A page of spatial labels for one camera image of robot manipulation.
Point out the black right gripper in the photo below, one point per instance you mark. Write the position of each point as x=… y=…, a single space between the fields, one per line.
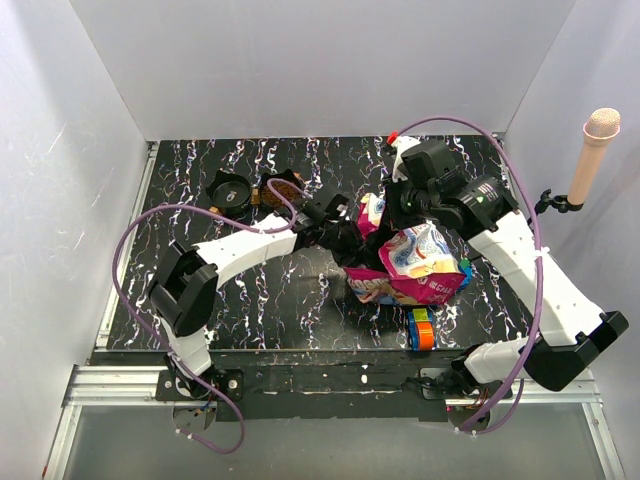
x=395 y=219

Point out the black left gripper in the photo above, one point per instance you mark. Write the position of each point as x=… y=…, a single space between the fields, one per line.
x=357 y=252

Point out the pink pet food bag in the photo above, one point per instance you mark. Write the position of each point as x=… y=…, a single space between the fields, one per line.
x=418 y=268

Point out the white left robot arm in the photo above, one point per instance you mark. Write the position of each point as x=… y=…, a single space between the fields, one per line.
x=183 y=289

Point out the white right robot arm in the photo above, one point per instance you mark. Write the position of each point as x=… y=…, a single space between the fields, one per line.
x=568 y=332

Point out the black right pet bowl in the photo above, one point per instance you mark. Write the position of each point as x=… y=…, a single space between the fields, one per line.
x=287 y=183

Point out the black pet bowl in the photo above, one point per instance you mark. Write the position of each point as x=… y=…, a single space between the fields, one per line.
x=287 y=183
x=229 y=193

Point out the black left pet bowl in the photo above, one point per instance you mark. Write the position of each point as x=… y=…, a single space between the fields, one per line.
x=229 y=193

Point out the green blue toy blocks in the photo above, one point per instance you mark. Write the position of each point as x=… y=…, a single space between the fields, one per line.
x=464 y=264

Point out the blue orange toy car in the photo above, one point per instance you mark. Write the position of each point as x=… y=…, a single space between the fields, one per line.
x=421 y=331

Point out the black microphone clamp stand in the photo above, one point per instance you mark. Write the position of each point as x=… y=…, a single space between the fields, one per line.
x=560 y=203

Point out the pink microphone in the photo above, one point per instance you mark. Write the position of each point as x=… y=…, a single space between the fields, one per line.
x=600 y=129

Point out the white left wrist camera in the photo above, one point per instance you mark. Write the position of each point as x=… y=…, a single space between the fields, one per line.
x=342 y=210

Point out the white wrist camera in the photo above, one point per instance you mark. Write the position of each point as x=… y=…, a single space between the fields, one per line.
x=399 y=145
x=342 y=210

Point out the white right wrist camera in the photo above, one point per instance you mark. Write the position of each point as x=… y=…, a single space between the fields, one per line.
x=399 y=145

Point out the aluminium frame rail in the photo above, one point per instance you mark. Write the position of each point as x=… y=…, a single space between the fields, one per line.
x=114 y=427

